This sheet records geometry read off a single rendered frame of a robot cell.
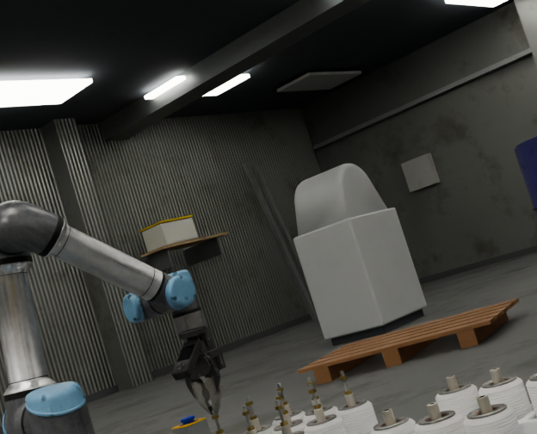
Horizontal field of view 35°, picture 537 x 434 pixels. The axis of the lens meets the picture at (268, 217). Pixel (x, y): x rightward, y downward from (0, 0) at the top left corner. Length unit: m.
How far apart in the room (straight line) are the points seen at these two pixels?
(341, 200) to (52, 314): 4.22
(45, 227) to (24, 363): 0.30
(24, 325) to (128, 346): 8.03
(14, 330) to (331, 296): 5.10
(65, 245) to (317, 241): 5.08
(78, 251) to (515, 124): 10.32
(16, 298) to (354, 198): 5.13
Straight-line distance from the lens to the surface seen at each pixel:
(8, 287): 1.99
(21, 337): 1.98
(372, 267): 6.75
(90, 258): 1.93
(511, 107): 11.96
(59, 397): 1.83
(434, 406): 1.74
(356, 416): 2.16
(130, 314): 2.12
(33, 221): 1.90
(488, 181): 12.18
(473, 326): 4.55
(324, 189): 6.90
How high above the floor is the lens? 0.59
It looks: 5 degrees up
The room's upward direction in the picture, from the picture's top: 18 degrees counter-clockwise
